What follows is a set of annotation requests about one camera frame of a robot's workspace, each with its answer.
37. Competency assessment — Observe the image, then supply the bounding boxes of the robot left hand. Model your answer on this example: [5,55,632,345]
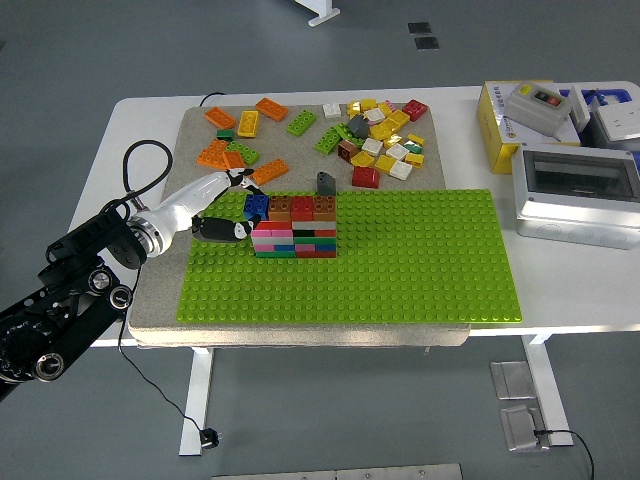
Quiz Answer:
[143,168,269,257]

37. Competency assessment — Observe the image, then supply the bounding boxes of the blue square toy brick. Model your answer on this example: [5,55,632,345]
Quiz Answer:
[243,192,272,222]

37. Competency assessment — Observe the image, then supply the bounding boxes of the orange long toy brick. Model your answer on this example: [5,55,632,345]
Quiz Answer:
[221,149,248,172]
[196,138,231,170]
[255,97,290,122]
[204,106,237,130]
[251,158,291,187]

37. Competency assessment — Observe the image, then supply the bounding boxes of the green long toy brick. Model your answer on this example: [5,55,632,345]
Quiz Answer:
[313,125,344,155]
[286,108,318,138]
[334,122,366,149]
[224,141,261,167]

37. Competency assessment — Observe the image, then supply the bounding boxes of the brown square toy brick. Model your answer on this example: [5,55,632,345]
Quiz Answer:
[269,194,294,223]
[313,194,338,223]

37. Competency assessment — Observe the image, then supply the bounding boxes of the yellow long toy brick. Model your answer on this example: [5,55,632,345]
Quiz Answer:
[236,110,261,139]

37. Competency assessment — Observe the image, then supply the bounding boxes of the green studded baseplate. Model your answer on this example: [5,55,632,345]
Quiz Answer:
[175,188,523,325]

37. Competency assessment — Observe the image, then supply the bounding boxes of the grey-brown mat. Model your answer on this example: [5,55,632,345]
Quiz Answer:
[127,102,472,349]

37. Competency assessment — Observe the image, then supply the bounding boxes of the white table leg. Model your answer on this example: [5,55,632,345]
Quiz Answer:
[178,347,217,457]
[519,334,576,448]

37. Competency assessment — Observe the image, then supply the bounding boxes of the white furniture foot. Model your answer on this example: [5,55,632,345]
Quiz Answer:
[293,0,342,28]

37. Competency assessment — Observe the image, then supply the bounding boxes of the long metal floor plate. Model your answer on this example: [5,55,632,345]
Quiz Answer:
[211,462,464,480]

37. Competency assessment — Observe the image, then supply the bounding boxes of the yellow and white carton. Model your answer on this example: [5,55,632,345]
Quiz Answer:
[475,79,582,175]

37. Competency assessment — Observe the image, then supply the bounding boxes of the grey metal floor plate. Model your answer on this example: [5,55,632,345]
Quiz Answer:
[499,404,547,453]
[489,360,537,400]

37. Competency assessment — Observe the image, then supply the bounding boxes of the grey box with clear window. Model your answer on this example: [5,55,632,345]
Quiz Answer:
[510,143,640,251]

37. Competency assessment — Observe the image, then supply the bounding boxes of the small white box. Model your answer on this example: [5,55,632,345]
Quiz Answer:
[569,83,601,132]

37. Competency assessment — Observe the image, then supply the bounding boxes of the grey plastic box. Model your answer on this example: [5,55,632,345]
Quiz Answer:
[579,117,640,151]

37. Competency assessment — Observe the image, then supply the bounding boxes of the multicoloured stacked brick wall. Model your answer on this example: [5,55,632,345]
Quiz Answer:
[249,219,339,260]

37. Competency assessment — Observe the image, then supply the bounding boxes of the thin black power cord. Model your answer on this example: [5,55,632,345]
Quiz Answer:
[117,302,206,434]

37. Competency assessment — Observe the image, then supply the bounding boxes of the grey push-button switch box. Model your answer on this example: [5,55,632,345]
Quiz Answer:
[504,81,574,138]

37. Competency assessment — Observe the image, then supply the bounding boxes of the black floor cable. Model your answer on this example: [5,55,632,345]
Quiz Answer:
[532,427,597,480]

